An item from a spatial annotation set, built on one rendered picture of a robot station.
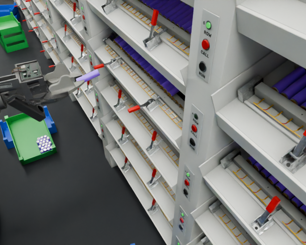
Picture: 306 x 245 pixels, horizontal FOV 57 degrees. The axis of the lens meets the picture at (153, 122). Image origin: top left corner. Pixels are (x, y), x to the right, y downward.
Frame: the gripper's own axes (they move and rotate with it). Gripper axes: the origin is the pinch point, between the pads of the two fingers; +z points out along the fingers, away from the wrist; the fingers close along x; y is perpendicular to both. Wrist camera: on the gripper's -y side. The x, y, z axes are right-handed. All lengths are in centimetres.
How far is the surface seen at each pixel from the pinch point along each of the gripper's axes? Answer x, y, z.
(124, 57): 16.0, -9.2, 19.6
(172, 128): -19.4, -6.8, 19.4
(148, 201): -14, -67, 19
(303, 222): -55, 4, 27
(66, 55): 95, -64, 11
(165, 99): -10.8, -4.7, 21.5
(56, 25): 99, -44, 9
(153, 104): -9.6, -6.8, 18.3
